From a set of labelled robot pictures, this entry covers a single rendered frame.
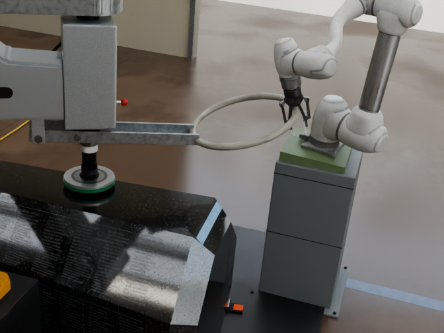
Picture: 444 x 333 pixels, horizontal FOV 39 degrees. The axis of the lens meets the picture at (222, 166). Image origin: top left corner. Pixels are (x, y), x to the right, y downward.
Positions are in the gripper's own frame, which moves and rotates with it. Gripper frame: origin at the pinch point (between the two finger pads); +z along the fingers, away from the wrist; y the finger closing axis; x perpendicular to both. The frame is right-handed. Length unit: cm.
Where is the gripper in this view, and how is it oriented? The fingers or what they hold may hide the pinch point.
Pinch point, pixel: (298, 128)
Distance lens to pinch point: 281.3
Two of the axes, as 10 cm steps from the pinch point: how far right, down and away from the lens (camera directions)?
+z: 2.1, 8.5, 4.9
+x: 0.0, 5.0, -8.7
